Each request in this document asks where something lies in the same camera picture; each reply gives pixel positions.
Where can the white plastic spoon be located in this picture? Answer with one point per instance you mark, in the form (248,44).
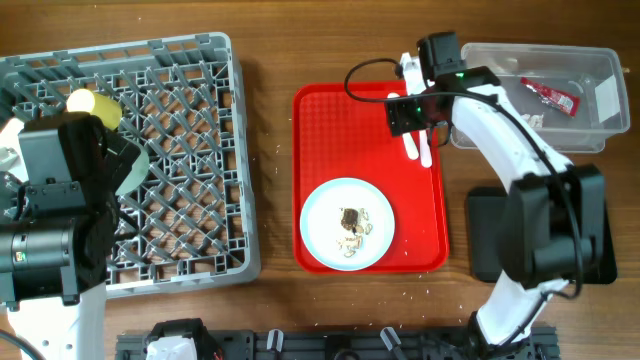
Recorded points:
(410,146)

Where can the white plastic fork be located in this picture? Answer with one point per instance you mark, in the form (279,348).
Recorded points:
(425,149)

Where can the red plastic tray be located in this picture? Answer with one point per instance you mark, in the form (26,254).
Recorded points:
(335,136)

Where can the black plastic tray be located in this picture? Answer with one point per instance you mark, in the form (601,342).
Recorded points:
(484,209)

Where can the white napkin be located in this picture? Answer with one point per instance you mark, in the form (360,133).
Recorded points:
(533,121)

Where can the yellow plastic cup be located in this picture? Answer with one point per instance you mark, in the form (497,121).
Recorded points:
(105,108)

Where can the food scraps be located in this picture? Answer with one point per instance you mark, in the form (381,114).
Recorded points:
(356,226)

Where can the grey dishwasher rack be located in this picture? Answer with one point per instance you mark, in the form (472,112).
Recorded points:
(190,225)

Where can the mint green bowl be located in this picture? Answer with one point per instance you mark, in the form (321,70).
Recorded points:
(137,175)

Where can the red snack wrapper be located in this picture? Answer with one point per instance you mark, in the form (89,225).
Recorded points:
(562,101)

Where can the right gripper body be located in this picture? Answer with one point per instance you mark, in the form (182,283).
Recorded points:
(435,117)

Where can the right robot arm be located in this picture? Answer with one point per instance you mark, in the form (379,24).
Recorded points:
(551,228)

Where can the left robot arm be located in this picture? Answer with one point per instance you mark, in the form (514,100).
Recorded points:
(55,245)

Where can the light blue plate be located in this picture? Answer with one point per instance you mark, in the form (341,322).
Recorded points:
(319,223)

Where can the clear plastic bin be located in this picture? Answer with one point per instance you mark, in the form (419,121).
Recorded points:
(593,74)

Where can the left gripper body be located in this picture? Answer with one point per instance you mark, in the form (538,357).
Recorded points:
(25,213)

